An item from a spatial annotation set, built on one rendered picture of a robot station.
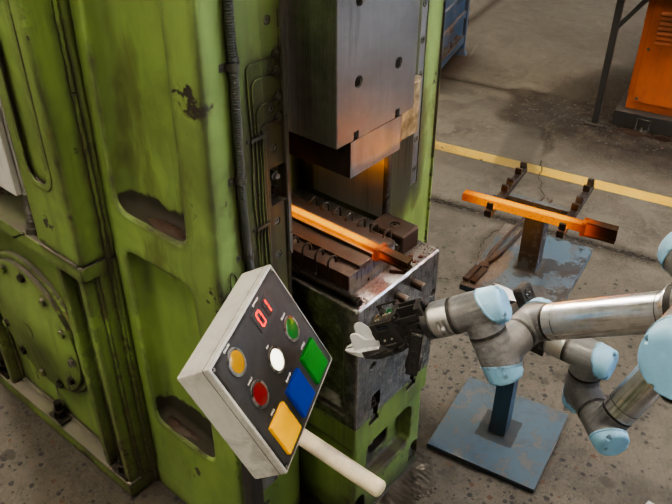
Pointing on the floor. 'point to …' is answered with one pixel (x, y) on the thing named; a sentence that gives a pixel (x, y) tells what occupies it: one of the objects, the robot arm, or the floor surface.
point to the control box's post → (253, 489)
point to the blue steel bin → (455, 29)
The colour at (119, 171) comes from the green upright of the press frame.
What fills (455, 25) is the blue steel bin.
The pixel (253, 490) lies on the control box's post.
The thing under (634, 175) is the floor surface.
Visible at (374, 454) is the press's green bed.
